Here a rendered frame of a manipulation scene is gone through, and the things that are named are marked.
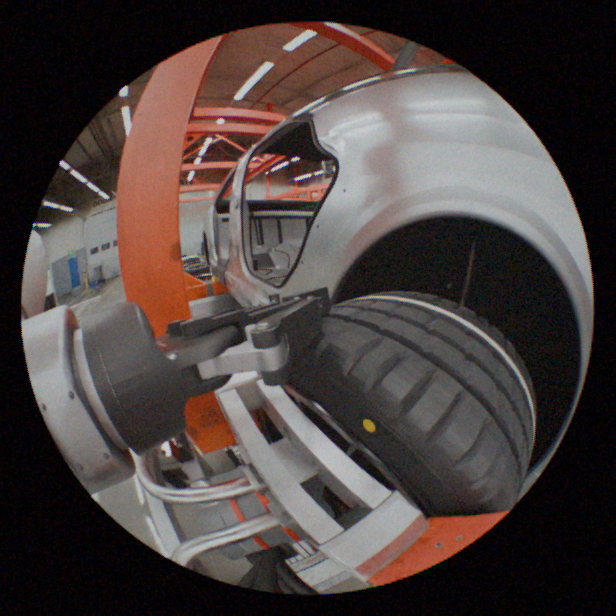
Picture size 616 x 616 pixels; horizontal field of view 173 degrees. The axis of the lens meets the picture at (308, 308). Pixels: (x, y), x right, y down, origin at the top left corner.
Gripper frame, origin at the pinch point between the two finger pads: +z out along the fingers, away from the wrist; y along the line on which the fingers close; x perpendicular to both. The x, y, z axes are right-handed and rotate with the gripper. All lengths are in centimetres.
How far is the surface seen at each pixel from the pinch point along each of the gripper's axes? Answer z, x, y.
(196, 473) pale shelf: -12, -61, -59
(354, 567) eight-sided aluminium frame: -17.9, -12.1, 11.2
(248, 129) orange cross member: 136, 208, -127
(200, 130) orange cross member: 80, 205, -153
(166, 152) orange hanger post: -5.4, 37.8, -25.7
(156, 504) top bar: -26.1, -20.8, -13.0
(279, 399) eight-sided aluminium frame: -7.1, -7.3, -0.5
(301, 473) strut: -11.1, -12.1, 3.4
